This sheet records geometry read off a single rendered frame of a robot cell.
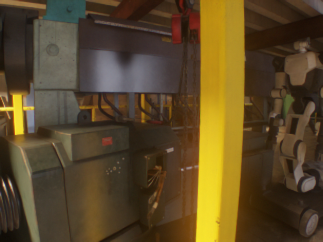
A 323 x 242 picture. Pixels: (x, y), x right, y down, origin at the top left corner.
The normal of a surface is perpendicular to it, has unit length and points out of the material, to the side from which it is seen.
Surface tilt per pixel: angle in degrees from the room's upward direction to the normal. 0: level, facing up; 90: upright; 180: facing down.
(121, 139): 90
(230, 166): 90
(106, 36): 78
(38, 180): 90
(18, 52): 100
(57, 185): 90
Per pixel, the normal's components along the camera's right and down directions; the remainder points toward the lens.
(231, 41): 0.51, 0.08
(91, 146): 0.77, 0.06
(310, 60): -0.33, 0.00
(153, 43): 0.50, -0.13
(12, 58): 0.49, 0.37
